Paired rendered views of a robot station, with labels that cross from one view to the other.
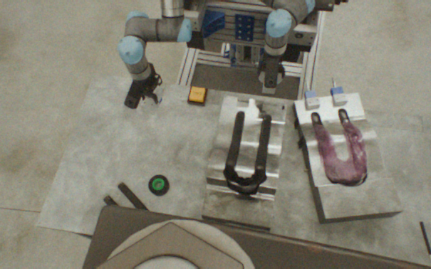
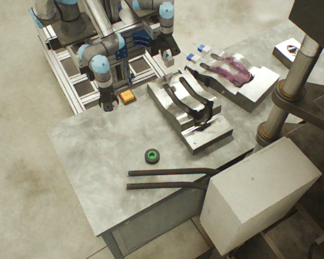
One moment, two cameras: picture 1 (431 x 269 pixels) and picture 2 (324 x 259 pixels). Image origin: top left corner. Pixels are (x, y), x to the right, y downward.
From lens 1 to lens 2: 0.85 m
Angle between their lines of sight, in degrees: 23
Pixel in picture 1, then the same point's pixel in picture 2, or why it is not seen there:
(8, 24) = not seen: outside the picture
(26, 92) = not seen: outside the picture
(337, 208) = (255, 94)
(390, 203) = (272, 76)
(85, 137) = (77, 166)
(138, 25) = (92, 50)
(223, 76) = not seen: hidden behind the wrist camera
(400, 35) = (183, 31)
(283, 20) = (170, 6)
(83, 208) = (117, 203)
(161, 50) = (45, 119)
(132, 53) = (105, 62)
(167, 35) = (112, 47)
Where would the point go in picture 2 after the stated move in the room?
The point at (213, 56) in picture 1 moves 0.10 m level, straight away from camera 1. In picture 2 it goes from (92, 95) to (84, 88)
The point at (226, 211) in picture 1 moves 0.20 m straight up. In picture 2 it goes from (204, 137) to (208, 116)
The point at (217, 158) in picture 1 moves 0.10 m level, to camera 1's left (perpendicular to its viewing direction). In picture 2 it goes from (177, 112) to (164, 124)
